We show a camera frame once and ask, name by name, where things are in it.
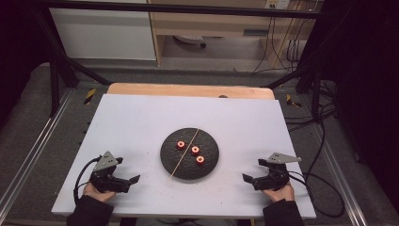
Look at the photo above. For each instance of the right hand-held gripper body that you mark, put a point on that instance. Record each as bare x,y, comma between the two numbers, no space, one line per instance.
274,180

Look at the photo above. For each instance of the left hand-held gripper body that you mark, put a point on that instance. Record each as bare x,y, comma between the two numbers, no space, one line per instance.
105,180

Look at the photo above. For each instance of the thin wooden skewer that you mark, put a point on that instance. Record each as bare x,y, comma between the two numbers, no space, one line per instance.
185,153

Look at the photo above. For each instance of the black round textured plate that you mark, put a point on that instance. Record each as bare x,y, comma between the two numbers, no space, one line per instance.
204,141

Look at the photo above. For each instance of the person's right hand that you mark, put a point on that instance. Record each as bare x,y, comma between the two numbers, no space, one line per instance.
280,194

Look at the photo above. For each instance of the person's left hand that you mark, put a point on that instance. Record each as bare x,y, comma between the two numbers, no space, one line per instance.
97,196

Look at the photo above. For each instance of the yellow black tape strip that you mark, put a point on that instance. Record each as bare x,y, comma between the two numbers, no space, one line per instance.
292,101
90,96

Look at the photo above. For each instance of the white cabinet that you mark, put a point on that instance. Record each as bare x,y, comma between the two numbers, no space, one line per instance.
100,34

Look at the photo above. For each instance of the chair base with castor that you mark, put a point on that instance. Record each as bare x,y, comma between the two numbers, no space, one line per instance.
191,39

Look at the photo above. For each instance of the light wooden desk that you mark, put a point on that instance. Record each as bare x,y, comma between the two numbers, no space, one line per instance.
207,26

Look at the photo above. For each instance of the white power strip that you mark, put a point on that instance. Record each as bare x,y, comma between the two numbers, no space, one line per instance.
277,3

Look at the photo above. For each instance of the aluminium rail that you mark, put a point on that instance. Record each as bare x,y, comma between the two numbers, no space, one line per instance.
31,152
337,175

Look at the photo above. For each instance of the black metal frame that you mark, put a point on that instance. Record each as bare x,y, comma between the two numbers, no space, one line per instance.
188,8

